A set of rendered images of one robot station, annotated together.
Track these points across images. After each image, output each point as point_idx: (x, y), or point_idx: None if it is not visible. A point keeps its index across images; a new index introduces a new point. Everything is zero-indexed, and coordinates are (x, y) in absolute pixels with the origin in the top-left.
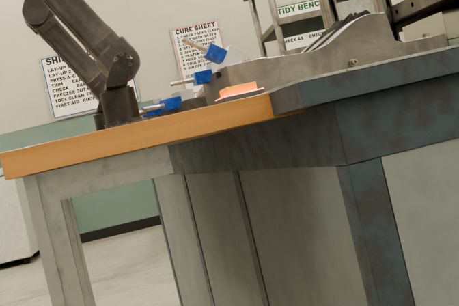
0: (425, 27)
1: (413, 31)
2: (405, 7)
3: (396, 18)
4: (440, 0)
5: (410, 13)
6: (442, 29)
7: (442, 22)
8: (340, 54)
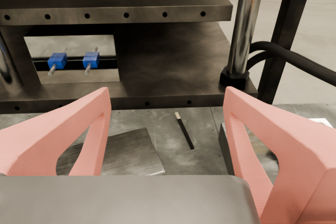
0: (76, 43)
1: (50, 43)
2: (30, 16)
3: (5, 24)
4: (109, 23)
5: (42, 24)
6: (109, 50)
7: (112, 44)
8: None
